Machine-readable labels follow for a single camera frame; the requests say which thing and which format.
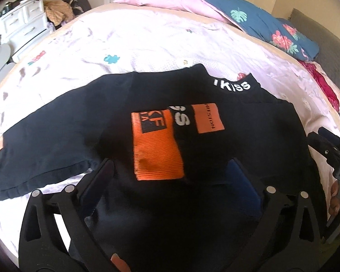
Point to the black t-shirt with orange print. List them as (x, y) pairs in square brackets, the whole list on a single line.
[(73, 136)]

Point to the grey padded headboard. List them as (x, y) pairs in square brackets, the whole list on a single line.
[(328, 39)]

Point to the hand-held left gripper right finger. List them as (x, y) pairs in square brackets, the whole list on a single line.
[(243, 181)]

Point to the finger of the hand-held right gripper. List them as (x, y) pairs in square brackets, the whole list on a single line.
[(325, 143)]

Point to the tan clothes pile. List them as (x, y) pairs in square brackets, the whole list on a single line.
[(58, 12)]

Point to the pink and blue floral quilt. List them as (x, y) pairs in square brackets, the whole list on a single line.
[(243, 14)]

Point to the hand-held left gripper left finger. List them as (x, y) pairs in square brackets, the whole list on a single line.
[(97, 181)]

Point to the white drawer cabinet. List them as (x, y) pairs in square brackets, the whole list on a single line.
[(22, 25)]

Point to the black bag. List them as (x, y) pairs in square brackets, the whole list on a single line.
[(78, 5)]

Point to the person's right hand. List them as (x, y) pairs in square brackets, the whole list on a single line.
[(334, 201)]

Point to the red floral blanket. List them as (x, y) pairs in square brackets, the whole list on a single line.
[(323, 82)]

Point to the pink printed bedsheet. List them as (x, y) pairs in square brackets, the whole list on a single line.
[(130, 39)]

